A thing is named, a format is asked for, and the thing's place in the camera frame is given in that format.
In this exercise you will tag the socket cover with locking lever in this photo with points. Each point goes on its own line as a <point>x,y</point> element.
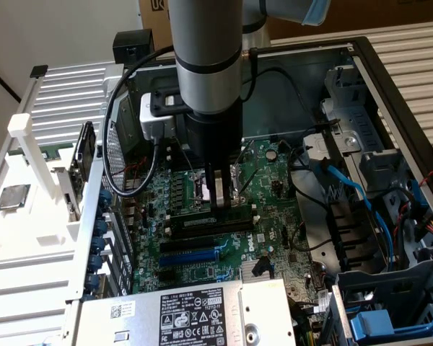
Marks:
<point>247,169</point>

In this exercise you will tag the green RAM stick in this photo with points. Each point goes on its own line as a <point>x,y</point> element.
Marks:
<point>52,151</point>
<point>195,215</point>

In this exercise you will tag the silver CPU chip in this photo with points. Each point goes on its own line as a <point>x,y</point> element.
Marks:
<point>13,197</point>

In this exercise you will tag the silver power supply with label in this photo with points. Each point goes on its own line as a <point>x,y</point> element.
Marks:
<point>187,317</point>

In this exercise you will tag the green Dell motherboard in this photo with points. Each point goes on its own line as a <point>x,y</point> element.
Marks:
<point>274,223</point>

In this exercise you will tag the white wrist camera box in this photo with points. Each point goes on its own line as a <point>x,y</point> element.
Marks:
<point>154,120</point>

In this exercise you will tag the short black expansion slot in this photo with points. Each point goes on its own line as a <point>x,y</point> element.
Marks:
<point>167,275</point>

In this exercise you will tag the CPU socket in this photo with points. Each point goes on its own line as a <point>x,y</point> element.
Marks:
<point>200,187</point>

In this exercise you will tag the white parts rack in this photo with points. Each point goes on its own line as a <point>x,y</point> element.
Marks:
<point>29,230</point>

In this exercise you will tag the small black box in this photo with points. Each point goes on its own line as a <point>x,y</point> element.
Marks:
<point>133,45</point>

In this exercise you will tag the open PC case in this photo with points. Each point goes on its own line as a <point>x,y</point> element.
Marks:
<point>285,108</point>

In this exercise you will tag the round coin battery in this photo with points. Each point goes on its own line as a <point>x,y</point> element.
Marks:
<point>271,155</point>

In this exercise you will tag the small silver heat sink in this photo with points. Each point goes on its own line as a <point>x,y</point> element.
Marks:
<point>257,268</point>

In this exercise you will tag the black table end cap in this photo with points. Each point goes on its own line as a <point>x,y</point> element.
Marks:
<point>38,71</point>

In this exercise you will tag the long black expansion slot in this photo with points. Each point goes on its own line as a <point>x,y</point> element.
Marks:
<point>185,245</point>

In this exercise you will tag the graphics card with metal bracket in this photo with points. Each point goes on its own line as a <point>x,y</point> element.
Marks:
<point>82,169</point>

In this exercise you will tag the brown cardboard box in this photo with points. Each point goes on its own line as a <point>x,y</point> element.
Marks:
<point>364,18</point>

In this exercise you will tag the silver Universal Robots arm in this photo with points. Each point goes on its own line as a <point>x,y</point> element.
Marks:
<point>205,54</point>

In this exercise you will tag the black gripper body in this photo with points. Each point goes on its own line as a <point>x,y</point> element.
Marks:
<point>216,137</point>

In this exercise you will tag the grey metal disk bay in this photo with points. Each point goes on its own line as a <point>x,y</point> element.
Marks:
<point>350,119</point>

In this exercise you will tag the blue expansion slot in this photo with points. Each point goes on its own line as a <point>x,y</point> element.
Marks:
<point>187,257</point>

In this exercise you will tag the blue plastic drive bracket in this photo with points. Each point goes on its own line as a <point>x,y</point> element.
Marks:
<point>375,320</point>

